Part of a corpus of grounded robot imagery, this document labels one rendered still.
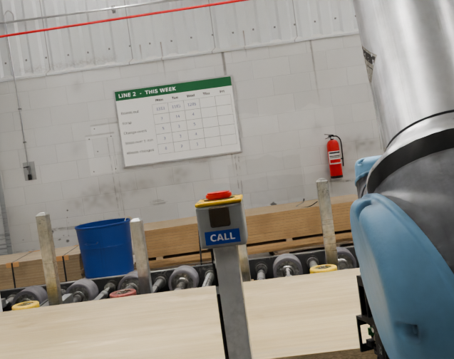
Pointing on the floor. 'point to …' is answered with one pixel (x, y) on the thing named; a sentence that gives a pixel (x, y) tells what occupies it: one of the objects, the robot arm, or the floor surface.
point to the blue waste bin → (105, 247)
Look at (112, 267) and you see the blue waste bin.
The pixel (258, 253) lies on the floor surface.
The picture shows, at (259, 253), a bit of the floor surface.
